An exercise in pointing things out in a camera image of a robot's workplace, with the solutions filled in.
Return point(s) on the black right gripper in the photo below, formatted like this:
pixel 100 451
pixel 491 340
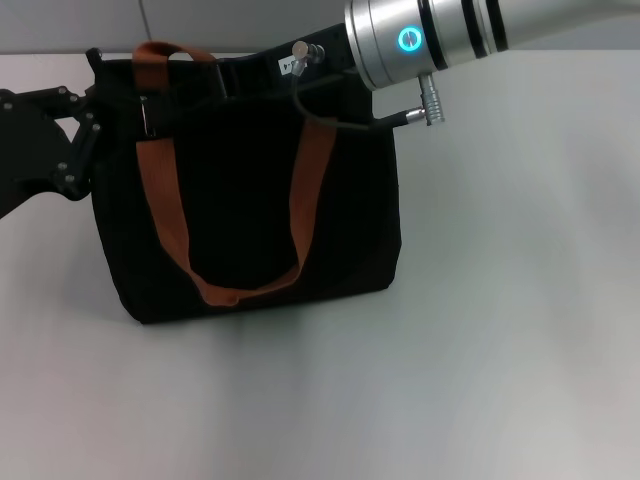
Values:
pixel 270 75

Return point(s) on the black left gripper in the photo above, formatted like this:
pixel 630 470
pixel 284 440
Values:
pixel 25 145

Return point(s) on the silver metal zipper pull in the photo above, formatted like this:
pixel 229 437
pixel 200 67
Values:
pixel 144 117

